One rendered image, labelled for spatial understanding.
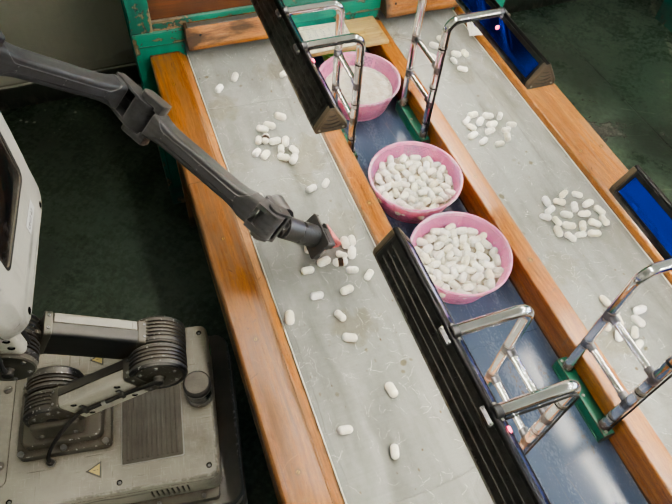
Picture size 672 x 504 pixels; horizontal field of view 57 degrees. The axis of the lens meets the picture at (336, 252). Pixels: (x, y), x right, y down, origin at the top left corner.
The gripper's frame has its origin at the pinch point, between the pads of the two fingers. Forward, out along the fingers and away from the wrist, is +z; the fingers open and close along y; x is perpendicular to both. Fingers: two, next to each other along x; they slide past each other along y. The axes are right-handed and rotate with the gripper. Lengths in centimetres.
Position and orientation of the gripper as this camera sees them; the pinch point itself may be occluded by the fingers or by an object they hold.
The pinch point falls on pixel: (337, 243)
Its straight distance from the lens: 159.3
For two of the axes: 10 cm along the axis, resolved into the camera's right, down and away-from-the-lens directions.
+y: -3.5, -7.7, 5.3
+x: -6.7, 6.0, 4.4
